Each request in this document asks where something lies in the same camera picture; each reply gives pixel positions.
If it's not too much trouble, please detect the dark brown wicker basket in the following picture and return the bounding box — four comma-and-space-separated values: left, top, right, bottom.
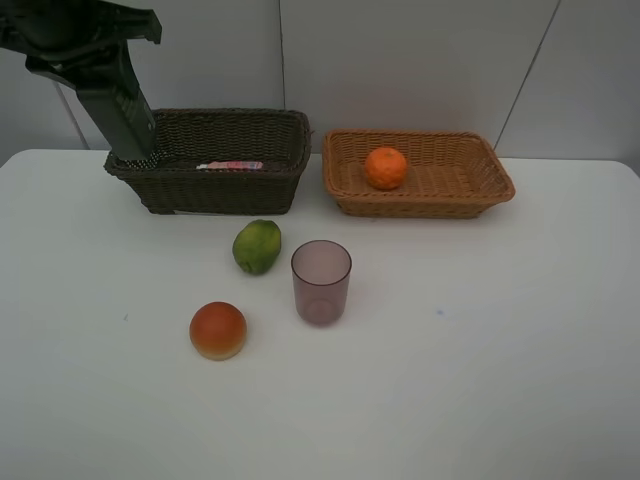
104, 108, 311, 216

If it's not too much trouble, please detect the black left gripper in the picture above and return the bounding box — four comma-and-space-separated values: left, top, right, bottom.
1, 1, 162, 90

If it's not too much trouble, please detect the dark green pump bottle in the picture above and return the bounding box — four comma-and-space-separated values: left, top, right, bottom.
75, 42, 156, 161

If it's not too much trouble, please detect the pink lotion bottle white cap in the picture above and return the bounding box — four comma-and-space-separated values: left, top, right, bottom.
196, 161, 264, 171

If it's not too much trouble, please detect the red orange round bun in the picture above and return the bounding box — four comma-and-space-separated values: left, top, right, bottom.
189, 302, 248, 361

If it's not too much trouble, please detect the orange tangerine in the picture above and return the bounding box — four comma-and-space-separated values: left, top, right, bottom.
364, 147, 408, 190

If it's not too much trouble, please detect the purple translucent plastic cup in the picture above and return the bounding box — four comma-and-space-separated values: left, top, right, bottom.
291, 240, 353, 327

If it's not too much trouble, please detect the green lime fruit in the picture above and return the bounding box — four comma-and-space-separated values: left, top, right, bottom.
232, 219, 282, 276

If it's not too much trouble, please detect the light orange wicker basket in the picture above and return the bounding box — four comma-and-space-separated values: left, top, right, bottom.
322, 129, 516, 219

